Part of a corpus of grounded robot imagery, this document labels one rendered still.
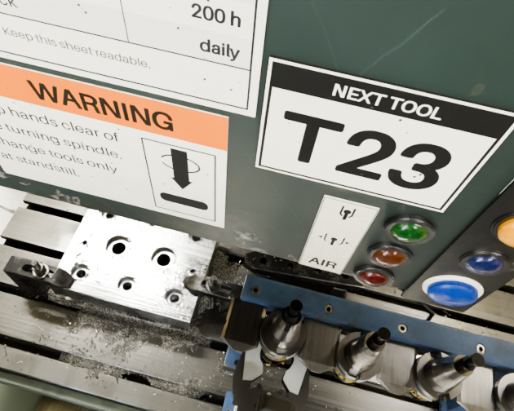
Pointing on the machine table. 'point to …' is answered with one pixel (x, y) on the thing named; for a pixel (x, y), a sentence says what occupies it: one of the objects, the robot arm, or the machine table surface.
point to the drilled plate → (147, 291)
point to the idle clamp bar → (299, 272)
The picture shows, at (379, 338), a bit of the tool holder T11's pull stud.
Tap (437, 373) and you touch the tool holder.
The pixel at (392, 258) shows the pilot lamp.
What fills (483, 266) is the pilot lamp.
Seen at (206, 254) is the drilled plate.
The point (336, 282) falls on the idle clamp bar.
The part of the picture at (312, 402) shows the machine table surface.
